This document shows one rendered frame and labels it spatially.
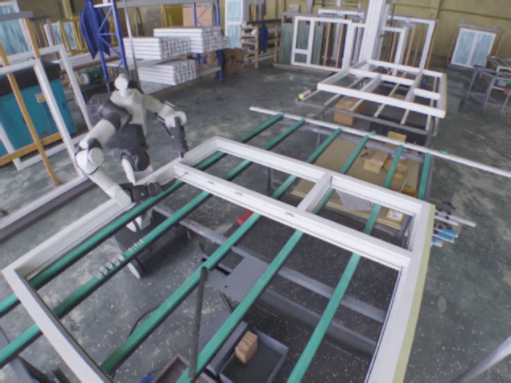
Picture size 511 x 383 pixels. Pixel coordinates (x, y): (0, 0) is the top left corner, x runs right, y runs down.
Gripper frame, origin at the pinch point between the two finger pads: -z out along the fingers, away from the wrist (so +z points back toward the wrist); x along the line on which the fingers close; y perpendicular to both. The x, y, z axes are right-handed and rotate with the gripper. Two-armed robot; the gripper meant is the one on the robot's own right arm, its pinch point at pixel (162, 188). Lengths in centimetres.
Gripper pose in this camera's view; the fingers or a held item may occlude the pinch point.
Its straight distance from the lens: 157.5
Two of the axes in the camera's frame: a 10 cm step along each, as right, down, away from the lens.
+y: 3.6, 9.3, -1.1
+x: -6.1, 3.2, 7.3
